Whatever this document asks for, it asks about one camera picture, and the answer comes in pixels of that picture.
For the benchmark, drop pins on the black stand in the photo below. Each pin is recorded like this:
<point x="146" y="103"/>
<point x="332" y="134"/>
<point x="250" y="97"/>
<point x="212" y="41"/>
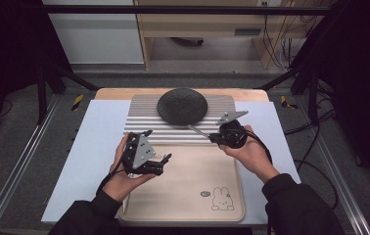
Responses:
<point x="313" y="98"/>
<point x="41" y="98"/>

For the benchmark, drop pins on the person's right hand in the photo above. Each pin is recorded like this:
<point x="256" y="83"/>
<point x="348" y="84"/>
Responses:
<point x="254" y="156"/>

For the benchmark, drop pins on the striped woven placemat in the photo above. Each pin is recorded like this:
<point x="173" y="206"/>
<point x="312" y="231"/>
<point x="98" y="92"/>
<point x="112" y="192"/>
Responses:
<point x="140" y="120"/>

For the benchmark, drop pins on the black frame bar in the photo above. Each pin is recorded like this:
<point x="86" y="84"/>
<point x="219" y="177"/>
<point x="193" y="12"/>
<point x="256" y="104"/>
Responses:
<point x="173" y="9"/>

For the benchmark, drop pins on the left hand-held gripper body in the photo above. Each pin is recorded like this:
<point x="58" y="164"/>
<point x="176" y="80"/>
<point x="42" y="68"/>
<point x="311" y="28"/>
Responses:
<point x="140" y="151"/>

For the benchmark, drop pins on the white wall socket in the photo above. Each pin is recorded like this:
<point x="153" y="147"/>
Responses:
<point x="275" y="2"/>

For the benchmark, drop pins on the yellow black floor tape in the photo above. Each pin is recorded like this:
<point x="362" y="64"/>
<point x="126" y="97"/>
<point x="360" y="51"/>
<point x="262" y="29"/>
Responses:
<point x="77" y="102"/>
<point x="285" y="102"/>

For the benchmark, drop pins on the pale blue board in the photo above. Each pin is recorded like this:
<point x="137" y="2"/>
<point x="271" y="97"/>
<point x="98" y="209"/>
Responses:
<point x="88" y="156"/>

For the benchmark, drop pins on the black curtain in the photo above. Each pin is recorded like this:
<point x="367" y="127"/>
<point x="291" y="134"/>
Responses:
<point x="359" y="65"/>
<point x="10" y="49"/>

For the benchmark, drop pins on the white cabinet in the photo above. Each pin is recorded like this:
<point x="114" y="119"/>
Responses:
<point x="98" y="39"/>

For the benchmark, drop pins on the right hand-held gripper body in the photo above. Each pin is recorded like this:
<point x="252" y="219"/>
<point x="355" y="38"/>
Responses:
<point x="233" y="135"/>

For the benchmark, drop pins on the beige plastic tray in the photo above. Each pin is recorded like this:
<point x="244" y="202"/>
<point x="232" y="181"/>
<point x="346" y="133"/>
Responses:
<point x="186" y="182"/>

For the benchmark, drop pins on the black textured plate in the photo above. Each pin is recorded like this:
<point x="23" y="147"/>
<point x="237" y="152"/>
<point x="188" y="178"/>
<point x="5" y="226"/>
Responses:
<point x="182" y="106"/>

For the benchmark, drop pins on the aluminium frame rail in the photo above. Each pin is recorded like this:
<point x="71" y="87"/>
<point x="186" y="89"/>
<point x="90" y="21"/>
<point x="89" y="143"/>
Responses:
<point x="339" y="182"/>
<point x="13" y="176"/>

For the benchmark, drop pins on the wooden cabinet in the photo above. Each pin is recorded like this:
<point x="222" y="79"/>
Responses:
<point x="199" y="27"/>

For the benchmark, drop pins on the person's left hand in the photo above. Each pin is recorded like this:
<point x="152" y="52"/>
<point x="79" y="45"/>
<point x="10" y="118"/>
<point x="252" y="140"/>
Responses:
<point x="121" y="184"/>

